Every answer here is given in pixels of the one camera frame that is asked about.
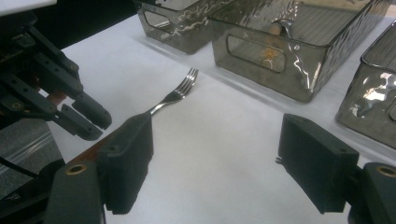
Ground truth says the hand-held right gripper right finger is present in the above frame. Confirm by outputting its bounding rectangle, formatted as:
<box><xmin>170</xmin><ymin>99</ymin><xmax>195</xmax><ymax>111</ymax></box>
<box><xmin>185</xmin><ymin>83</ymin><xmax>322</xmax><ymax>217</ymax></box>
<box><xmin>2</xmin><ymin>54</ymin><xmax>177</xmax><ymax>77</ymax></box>
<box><xmin>277</xmin><ymin>113</ymin><xmax>361</xmax><ymax>216</ymax></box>

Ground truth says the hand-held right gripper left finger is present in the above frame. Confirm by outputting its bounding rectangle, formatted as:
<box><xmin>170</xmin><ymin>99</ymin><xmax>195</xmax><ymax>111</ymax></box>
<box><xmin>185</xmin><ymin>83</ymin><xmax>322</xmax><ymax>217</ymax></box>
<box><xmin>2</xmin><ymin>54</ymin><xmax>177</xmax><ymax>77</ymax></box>
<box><xmin>97</xmin><ymin>112</ymin><xmax>155</xmax><ymax>216</ymax></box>

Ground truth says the smoky transparent plastic bin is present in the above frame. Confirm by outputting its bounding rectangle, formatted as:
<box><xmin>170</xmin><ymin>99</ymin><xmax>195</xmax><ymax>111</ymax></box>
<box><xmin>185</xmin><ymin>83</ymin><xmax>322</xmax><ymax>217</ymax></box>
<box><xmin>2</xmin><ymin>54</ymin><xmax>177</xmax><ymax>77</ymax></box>
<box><xmin>335</xmin><ymin>20</ymin><xmax>396</xmax><ymax>150</ymax></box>
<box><xmin>136</xmin><ymin>0</ymin><xmax>219</xmax><ymax>54</ymax></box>
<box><xmin>207</xmin><ymin>0</ymin><xmax>394</xmax><ymax>104</ymax></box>

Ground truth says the wooden-handled steel fork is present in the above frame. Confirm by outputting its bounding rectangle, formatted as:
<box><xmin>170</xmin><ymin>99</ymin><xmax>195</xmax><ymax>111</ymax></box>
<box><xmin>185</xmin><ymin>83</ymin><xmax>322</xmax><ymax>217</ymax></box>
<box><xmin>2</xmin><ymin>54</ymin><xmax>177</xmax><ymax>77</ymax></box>
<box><xmin>66</xmin><ymin>67</ymin><xmax>200</xmax><ymax>166</ymax></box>

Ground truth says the white table cover sheet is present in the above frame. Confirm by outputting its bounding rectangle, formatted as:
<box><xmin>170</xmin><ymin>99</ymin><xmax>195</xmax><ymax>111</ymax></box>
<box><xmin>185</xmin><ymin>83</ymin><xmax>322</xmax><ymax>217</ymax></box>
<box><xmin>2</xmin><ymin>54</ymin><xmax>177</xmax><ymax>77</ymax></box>
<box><xmin>46</xmin><ymin>13</ymin><xmax>396</xmax><ymax>224</ymax></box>

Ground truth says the aluminium floor rail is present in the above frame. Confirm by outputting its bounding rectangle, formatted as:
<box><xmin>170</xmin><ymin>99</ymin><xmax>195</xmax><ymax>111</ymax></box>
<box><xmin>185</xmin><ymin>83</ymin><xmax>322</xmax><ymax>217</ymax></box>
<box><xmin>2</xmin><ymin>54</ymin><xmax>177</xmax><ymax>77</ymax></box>
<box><xmin>0</xmin><ymin>132</ymin><xmax>56</xmax><ymax>175</ymax></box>

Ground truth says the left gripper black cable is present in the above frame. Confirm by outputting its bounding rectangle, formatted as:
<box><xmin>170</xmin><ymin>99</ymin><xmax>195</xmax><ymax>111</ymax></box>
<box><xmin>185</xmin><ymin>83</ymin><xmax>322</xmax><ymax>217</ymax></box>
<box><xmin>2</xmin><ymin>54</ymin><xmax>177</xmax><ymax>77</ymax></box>
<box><xmin>0</xmin><ymin>155</ymin><xmax>40</xmax><ymax>179</ymax></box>

